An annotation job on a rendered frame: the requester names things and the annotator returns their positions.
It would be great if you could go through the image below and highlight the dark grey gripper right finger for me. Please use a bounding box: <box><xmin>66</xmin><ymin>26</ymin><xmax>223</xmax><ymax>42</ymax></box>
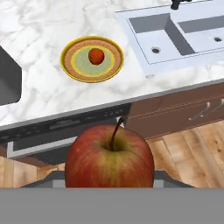
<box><xmin>152</xmin><ymin>170</ymin><xmax>194</xmax><ymax>189</ymax></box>

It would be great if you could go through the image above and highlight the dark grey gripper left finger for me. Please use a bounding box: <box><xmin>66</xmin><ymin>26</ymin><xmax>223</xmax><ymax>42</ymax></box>
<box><xmin>20</xmin><ymin>170</ymin><xmax>67</xmax><ymax>189</ymax></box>

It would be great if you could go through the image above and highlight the large red apple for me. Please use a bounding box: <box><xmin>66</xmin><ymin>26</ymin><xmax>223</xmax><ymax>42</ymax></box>
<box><xmin>64</xmin><ymin>116</ymin><xmax>156</xmax><ymax>189</ymax></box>

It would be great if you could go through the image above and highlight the dark grey blender base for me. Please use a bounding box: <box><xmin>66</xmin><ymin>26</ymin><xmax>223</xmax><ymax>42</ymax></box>
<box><xmin>0</xmin><ymin>45</ymin><xmax>23</xmax><ymax>107</ymax></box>

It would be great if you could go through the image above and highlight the yellow rimmed brown plate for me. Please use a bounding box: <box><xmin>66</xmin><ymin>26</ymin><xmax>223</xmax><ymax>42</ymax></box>
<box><xmin>59</xmin><ymin>35</ymin><xmax>125</xmax><ymax>84</ymax></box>

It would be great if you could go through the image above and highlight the black dishwasher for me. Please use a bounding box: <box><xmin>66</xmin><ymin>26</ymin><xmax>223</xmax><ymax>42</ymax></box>
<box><xmin>0</xmin><ymin>103</ymin><xmax>131</xmax><ymax>166</ymax></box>

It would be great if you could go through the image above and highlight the brown cupboard door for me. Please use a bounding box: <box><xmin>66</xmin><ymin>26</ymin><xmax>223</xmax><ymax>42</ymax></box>
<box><xmin>124</xmin><ymin>82</ymin><xmax>224</xmax><ymax>140</ymax></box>

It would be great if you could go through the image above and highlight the small red apple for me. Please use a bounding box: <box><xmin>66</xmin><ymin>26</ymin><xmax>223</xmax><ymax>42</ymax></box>
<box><xmin>87</xmin><ymin>47</ymin><xmax>106</xmax><ymax>66</ymax></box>

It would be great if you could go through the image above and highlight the white double sink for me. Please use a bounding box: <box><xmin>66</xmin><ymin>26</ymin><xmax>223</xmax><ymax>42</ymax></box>
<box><xmin>114</xmin><ymin>0</ymin><xmax>224</xmax><ymax>77</ymax></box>

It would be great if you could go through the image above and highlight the black tap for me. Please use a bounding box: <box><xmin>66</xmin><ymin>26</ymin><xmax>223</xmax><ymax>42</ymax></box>
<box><xmin>170</xmin><ymin>0</ymin><xmax>193</xmax><ymax>11</ymax></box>

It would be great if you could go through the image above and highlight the silver cupboard handle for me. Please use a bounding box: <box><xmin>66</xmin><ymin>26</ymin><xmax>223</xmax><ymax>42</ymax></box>
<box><xmin>188</xmin><ymin>101</ymin><xmax>212</xmax><ymax>122</ymax></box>
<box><xmin>210</xmin><ymin>98</ymin><xmax>224</xmax><ymax>114</ymax></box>

